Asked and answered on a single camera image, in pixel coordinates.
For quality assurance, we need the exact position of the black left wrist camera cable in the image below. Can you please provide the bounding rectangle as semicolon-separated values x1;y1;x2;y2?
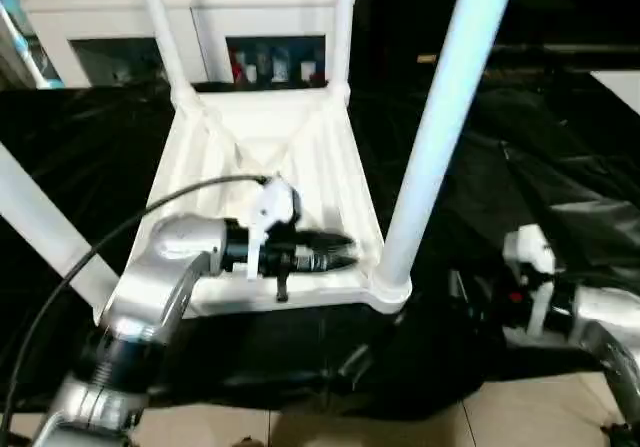
8;173;272;401

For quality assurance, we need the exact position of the black work surface mat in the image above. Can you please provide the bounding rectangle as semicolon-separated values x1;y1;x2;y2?
0;69;640;421

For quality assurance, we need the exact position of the white and turquoise rack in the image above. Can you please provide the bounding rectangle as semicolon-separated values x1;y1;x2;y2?
0;0;67;89

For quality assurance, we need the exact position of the white plastic table top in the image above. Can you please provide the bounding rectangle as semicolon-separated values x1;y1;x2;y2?
93;85;415;322

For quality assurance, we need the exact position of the black metal bar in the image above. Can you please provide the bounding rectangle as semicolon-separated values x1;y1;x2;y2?
491;43;640;55

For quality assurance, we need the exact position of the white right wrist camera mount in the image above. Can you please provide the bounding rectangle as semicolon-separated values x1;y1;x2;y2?
501;223;560;339

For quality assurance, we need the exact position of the white flat board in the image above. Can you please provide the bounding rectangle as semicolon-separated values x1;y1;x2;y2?
588;69;640;112

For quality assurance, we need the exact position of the white glass-door cabinet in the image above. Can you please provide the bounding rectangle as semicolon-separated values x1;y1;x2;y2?
21;0;342;89

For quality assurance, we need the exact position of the white plastic table leg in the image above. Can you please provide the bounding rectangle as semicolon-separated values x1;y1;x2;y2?
381;0;522;289
326;0;357;99
133;0;197;104
0;140;122;309

